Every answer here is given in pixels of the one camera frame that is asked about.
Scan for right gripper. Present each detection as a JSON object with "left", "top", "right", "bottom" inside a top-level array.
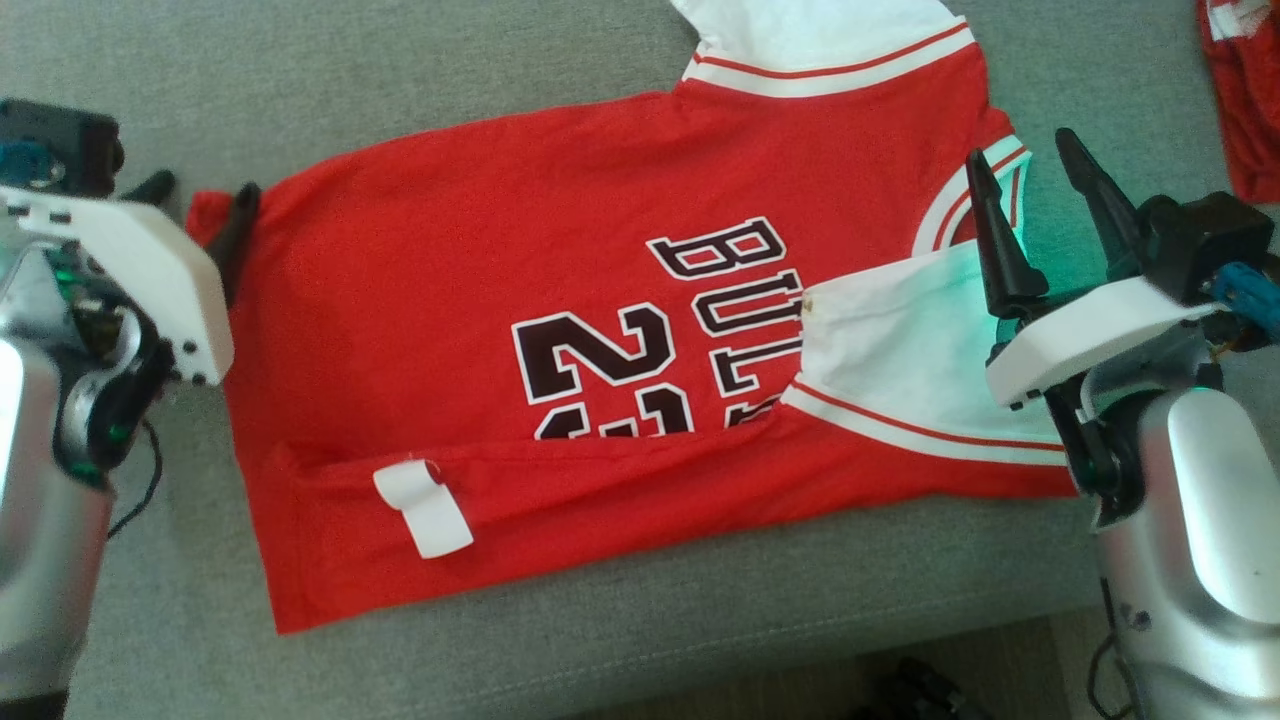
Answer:
[{"left": 965, "top": 127, "right": 1227, "bottom": 411}]

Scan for blue left camera cable plug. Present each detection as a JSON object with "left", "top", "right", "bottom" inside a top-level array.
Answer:
[{"left": 0, "top": 140, "right": 53, "bottom": 188}]

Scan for blue camera cable plug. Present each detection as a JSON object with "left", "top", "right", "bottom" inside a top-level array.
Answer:
[
  {"left": 0, "top": 140, "right": 53, "bottom": 188},
  {"left": 1209, "top": 261, "right": 1280, "bottom": 338}
]

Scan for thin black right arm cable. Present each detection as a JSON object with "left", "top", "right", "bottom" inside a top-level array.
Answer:
[{"left": 1087, "top": 578, "right": 1138, "bottom": 720}]

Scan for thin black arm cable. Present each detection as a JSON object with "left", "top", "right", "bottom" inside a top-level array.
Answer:
[
  {"left": 1087, "top": 578, "right": 1138, "bottom": 720},
  {"left": 105, "top": 418, "right": 164, "bottom": 542}
]

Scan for large grey sofa seat cushion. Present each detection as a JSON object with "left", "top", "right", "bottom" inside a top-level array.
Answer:
[{"left": 0, "top": 0, "right": 1280, "bottom": 720}]

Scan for blue right camera cable plug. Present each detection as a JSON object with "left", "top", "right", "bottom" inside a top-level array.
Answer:
[{"left": 1209, "top": 261, "right": 1280, "bottom": 338}]

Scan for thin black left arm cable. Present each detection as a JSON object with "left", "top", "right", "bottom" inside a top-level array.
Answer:
[{"left": 105, "top": 418, "right": 164, "bottom": 542}]

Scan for red basketball jersey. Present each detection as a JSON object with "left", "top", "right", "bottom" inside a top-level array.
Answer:
[{"left": 185, "top": 0, "right": 1083, "bottom": 637}]

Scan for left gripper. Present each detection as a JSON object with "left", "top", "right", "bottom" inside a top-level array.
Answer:
[{"left": 0, "top": 169, "right": 264, "bottom": 388}]

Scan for red shorts with white stripes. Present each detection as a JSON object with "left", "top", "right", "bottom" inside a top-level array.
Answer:
[{"left": 1196, "top": 0, "right": 1280, "bottom": 205}]

